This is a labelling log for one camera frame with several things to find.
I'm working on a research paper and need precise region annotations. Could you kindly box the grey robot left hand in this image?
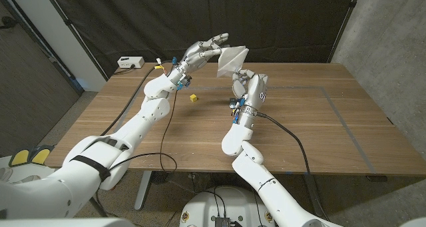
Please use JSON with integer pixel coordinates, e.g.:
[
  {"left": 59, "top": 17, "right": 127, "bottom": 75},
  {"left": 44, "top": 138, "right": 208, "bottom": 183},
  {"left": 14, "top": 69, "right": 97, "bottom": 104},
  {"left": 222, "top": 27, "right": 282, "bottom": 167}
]
[{"left": 167, "top": 33, "right": 231, "bottom": 91}]

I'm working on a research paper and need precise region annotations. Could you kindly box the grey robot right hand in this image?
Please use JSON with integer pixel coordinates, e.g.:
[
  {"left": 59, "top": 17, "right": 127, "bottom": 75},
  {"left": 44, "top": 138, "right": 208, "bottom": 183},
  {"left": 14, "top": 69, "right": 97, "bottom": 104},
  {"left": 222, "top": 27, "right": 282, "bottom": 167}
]
[{"left": 231, "top": 69, "right": 269, "bottom": 114}]

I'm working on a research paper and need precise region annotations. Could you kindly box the black backdrop curtain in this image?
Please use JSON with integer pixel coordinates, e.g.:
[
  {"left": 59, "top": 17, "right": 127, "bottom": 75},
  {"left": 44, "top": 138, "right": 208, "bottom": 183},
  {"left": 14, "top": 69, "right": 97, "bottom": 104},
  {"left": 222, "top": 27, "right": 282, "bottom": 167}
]
[{"left": 43, "top": 0, "right": 362, "bottom": 78}]

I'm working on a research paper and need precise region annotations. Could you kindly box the white power strip box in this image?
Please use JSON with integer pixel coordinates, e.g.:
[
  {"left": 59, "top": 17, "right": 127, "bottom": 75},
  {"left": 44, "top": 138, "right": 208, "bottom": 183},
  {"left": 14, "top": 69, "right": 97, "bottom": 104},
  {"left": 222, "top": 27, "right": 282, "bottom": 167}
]
[{"left": 116, "top": 56, "right": 145, "bottom": 69}]

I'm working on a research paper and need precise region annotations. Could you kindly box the black backdrop stand pole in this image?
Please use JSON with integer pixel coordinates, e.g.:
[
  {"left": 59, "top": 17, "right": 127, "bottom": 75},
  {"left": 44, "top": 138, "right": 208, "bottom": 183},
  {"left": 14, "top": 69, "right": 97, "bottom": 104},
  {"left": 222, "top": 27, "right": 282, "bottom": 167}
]
[
  {"left": 327, "top": 0, "right": 362, "bottom": 63},
  {"left": 41, "top": 0, "right": 109, "bottom": 81}
]

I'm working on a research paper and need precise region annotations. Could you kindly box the white robot torso base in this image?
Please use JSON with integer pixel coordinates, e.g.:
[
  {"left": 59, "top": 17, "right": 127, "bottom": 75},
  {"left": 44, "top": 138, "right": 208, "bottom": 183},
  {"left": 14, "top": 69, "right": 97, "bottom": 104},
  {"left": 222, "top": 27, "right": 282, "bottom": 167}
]
[{"left": 179, "top": 186, "right": 276, "bottom": 227}]

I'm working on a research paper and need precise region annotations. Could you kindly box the white table leg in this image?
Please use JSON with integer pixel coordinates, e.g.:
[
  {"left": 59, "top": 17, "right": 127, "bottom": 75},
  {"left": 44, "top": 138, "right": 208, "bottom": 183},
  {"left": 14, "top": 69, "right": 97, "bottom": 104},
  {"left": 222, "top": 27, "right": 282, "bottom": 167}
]
[{"left": 134, "top": 170, "right": 153, "bottom": 210}]

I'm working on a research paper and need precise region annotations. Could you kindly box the yellow black foot pedal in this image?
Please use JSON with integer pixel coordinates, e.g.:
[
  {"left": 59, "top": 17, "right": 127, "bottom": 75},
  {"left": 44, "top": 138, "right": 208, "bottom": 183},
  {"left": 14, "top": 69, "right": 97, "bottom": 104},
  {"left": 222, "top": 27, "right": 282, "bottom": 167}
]
[
  {"left": 9, "top": 148, "right": 33, "bottom": 168},
  {"left": 29, "top": 145, "right": 54, "bottom": 166}
]

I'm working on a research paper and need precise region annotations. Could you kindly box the grey sneaker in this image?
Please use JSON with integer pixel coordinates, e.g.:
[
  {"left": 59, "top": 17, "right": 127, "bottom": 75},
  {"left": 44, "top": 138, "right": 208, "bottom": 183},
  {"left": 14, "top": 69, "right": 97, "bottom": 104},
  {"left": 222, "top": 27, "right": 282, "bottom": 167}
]
[{"left": 13, "top": 175, "right": 37, "bottom": 185}]

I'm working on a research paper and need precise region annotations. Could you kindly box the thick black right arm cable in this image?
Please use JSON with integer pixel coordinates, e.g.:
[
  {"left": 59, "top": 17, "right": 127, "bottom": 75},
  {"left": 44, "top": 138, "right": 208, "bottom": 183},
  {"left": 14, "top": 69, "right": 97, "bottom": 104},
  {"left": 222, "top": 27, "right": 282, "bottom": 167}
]
[{"left": 255, "top": 111, "right": 331, "bottom": 222}]

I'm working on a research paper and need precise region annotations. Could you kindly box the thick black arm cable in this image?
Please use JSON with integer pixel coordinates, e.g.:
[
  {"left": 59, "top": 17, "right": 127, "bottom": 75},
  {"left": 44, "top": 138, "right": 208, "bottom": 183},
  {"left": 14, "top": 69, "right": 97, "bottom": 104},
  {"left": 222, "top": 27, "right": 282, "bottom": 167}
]
[
  {"left": 255, "top": 111, "right": 331, "bottom": 222},
  {"left": 99, "top": 62, "right": 174, "bottom": 136}
]

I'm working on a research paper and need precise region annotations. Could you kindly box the black power strip cord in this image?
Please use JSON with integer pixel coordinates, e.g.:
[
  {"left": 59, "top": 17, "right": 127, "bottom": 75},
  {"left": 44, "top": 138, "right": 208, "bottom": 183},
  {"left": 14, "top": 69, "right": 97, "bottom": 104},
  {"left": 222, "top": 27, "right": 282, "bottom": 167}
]
[{"left": 112, "top": 64, "right": 136, "bottom": 76}]

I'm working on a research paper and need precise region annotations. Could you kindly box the thin black left wrist cable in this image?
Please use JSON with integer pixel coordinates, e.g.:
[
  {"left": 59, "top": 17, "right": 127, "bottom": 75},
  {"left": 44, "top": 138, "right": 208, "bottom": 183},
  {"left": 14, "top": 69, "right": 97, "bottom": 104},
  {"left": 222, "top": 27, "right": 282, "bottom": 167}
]
[{"left": 95, "top": 87, "right": 179, "bottom": 218}]

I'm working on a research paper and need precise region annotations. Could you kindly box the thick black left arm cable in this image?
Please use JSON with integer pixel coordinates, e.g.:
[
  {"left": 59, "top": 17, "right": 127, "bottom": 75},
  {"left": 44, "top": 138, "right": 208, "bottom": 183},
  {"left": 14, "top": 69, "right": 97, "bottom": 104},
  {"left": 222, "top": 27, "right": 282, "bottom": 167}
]
[{"left": 99, "top": 62, "right": 174, "bottom": 136}]

